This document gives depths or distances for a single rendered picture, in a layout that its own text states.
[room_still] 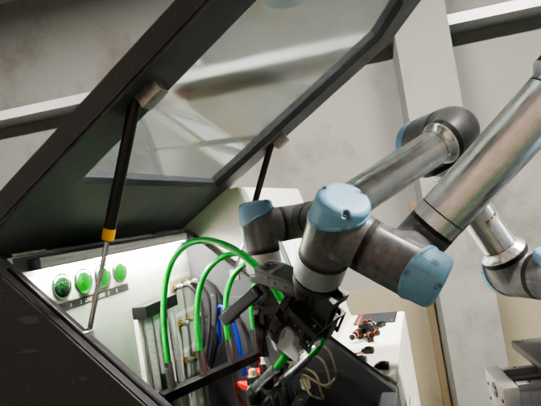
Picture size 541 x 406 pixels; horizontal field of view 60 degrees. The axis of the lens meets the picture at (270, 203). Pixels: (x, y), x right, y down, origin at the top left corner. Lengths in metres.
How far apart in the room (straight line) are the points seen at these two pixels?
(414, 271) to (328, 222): 0.12
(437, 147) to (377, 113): 2.04
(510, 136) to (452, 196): 0.11
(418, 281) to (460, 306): 2.30
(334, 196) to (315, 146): 2.41
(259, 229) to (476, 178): 0.44
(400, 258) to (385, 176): 0.36
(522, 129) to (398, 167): 0.30
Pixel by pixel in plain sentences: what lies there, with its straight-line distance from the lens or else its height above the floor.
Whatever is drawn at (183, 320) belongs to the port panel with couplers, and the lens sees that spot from 1.35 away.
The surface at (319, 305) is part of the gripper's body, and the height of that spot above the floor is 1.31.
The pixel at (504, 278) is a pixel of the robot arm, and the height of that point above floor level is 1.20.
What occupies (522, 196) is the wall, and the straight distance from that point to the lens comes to 3.16.
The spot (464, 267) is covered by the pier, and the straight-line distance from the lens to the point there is 2.86.
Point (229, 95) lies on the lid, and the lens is 0.94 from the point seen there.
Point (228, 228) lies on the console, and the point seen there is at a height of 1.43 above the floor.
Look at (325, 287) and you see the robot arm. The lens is 0.67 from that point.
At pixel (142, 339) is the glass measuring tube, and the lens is 1.18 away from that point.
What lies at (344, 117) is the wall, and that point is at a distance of 3.03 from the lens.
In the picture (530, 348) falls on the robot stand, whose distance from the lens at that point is 1.32.
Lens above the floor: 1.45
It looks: 2 degrees up
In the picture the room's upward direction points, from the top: 9 degrees counter-clockwise
